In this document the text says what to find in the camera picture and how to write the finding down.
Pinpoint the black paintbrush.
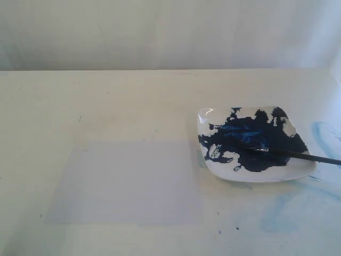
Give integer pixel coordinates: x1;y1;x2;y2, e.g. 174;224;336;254
246;148;340;165

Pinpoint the white sheet of paper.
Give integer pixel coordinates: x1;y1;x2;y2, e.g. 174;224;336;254
46;141;202;225

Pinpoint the white square paint plate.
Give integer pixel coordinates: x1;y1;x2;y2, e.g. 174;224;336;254
197;106;316;183

